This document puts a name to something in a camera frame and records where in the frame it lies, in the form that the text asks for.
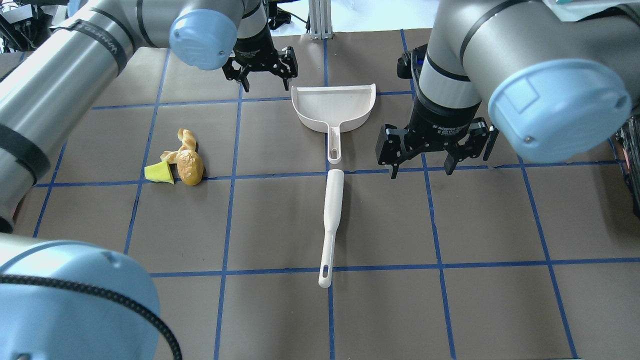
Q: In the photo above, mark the aluminium frame post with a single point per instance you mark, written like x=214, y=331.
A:
x=320, y=20

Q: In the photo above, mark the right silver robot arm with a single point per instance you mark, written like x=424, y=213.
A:
x=555, y=78

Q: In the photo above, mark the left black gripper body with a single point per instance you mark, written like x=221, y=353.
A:
x=255, y=48

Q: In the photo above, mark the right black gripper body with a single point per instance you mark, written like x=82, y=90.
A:
x=440, y=120

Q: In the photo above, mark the pink bin with black bag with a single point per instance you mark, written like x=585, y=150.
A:
x=627, y=149

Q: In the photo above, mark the white plastic dustpan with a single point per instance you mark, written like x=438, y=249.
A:
x=334, y=110

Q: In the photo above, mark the white hand brush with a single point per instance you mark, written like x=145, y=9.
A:
x=332, y=211

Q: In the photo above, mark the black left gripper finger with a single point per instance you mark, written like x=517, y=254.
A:
x=244, y=80
x=289, y=72

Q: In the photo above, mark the twisted croissant pastry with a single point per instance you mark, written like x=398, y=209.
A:
x=188, y=143

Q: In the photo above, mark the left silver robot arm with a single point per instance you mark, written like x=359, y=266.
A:
x=70, y=300

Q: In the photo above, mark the yellow sponge wedge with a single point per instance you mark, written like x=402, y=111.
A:
x=159, y=172

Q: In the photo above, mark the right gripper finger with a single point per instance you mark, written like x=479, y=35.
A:
x=394, y=163
x=453, y=158

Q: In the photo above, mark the brown bread roll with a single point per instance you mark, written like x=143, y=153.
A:
x=189, y=166

